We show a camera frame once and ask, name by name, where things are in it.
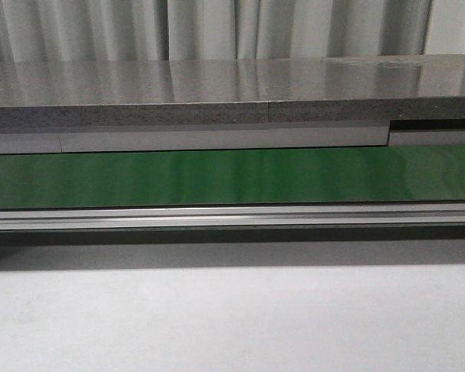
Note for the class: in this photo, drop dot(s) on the green conveyor belt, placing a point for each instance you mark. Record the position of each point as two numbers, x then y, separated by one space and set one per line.
232 177

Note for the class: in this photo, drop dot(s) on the grey stone slab edge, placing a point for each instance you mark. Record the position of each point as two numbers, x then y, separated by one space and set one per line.
91 116

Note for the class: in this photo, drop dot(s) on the white curtain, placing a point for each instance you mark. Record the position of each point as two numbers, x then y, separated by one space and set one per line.
227 30

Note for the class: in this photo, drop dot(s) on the rear grey conveyor rail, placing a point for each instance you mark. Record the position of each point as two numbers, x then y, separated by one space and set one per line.
229 136

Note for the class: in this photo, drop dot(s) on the front aluminium conveyor rail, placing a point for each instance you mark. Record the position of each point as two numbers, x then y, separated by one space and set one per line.
420 213

